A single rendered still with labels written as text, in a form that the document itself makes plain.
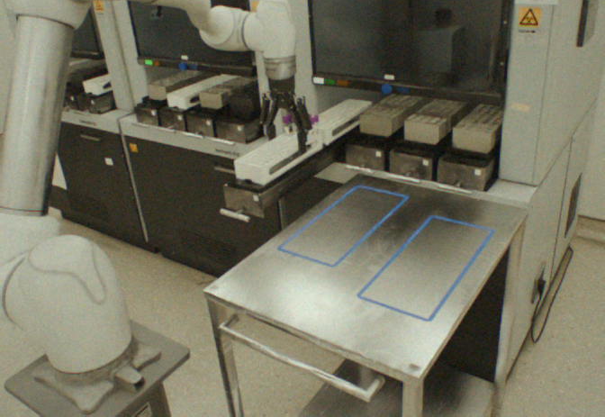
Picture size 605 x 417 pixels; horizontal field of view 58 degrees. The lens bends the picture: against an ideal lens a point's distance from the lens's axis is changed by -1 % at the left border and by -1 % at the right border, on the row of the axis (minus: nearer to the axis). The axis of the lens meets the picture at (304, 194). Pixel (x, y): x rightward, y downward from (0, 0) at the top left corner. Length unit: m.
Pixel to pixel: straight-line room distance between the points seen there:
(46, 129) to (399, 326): 0.75
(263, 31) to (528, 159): 0.80
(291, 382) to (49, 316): 1.17
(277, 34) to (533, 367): 1.42
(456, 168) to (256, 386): 1.03
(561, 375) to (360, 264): 1.18
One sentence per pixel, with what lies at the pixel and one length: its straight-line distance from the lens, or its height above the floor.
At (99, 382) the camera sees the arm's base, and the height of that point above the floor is 0.73.
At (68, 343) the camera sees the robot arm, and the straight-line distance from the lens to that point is 1.05.
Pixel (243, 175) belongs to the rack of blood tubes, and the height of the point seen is 0.83.
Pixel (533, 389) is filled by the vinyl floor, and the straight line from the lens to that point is 2.07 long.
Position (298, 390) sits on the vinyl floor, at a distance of 2.01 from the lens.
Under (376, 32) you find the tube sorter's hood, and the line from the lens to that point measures 1.67.
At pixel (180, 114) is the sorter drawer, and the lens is 2.20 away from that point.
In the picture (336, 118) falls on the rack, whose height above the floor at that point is 0.86.
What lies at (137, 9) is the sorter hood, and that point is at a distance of 2.34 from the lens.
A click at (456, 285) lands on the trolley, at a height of 0.82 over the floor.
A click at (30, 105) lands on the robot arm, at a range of 1.16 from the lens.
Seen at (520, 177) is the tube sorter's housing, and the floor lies 0.76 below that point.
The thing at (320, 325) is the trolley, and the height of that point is 0.82.
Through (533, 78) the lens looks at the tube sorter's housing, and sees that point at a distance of 1.55.
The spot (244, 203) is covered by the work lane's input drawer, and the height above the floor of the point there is 0.76.
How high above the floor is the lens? 1.45
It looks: 27 degrees down
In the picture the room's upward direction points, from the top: 5 degrees counter-clockwise
